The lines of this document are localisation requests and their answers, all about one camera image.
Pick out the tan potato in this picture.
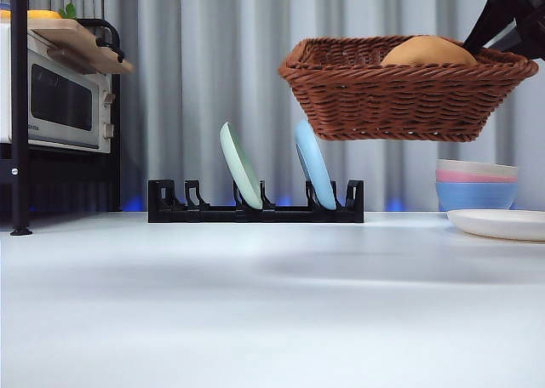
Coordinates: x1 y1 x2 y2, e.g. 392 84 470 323
380 35 479 67

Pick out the brown wicker basket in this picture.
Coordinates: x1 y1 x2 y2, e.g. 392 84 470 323
277 34 540 144

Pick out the beige bowl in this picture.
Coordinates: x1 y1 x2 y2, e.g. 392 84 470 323
436 158 519 179

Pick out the pink bowl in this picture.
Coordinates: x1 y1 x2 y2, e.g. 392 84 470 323
434 168 519 185

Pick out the blue bowl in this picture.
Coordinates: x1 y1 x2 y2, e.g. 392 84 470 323
434 181 519 213

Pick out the white plate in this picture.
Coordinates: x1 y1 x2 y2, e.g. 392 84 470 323
446 208 545 243

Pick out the light blue plate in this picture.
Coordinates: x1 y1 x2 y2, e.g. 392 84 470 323
294 119 338 211

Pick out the grey curtain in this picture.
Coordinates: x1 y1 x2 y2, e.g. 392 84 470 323
0 0 545 213

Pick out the pale green plate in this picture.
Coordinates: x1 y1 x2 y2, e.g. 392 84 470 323
219 121 266 211

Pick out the black plate rack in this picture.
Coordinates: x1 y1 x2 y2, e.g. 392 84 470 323
146 178 365 224

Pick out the wooden cutting board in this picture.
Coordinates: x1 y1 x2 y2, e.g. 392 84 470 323
26 19 135 76

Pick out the white toaster oven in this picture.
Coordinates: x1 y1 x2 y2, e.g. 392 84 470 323
0 21 117 156

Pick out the yellow fruit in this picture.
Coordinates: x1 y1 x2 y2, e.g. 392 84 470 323
26 9 63 21

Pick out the black curved handle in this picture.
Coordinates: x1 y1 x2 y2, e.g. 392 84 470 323
76 18 126 64

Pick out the black metal shelf frame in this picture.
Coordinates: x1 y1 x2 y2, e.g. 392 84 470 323
0 0 122 237

